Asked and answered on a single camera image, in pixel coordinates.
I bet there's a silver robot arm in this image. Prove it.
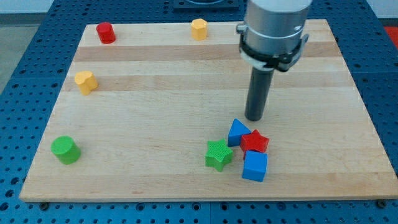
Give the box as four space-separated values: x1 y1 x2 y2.
236 0 312 72

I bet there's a blue triangle block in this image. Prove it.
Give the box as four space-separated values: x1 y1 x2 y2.
228 118 251 147

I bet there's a green star block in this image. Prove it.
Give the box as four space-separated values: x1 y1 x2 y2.
205 139 233 172

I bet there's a wooden board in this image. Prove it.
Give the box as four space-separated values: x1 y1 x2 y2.
19 19 397 202

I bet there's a red star block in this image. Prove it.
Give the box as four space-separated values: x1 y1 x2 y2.
239 129 270 159

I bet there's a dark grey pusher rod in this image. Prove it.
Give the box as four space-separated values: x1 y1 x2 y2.
245 68 274 121

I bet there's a blue cube block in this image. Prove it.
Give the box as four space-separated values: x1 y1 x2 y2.
242 151 268 182

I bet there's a yellow hexagon block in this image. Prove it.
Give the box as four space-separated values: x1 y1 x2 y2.
191 19 208 40

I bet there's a yellow heart block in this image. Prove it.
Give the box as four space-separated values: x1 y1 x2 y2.
74 71 98 95

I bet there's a red cylinder block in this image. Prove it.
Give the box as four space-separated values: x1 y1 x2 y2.
96 22 116 44

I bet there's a green cylinder block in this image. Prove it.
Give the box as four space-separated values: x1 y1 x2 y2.
50 136 81 165

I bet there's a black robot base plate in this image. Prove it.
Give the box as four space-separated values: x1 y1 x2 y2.
172 0 240 9

